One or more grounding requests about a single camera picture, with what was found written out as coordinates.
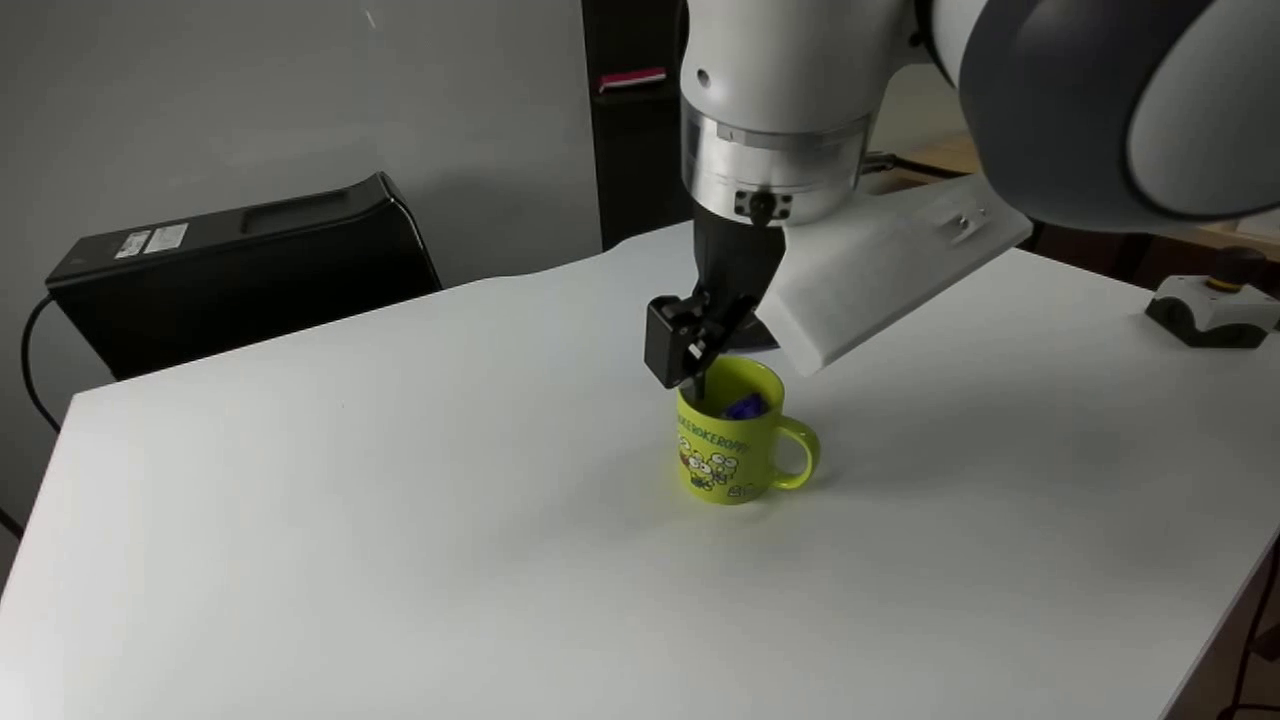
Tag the lime green printed mug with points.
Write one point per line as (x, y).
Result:
(726, 461)

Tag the dark tall cabinet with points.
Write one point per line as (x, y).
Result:
(634, 166)

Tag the white marker pen blue cap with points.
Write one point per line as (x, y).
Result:
(744, 404)

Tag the pink label strip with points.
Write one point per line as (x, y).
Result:
(634, 77)

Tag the black computer case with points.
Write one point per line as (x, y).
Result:
(242, 295)

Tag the white sticker label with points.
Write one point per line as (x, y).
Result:
(131, 240)
(169, 237)

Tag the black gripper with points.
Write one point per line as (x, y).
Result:
(737, 262)

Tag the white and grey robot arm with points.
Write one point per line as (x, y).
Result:
(803, 52)

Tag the black and white stand foot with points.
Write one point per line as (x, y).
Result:
(1202, 320)

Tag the white wedge-shaped mount plate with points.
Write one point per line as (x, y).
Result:
(882, 266)

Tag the brown wooden desk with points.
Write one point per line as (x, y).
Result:
(1175, 249)

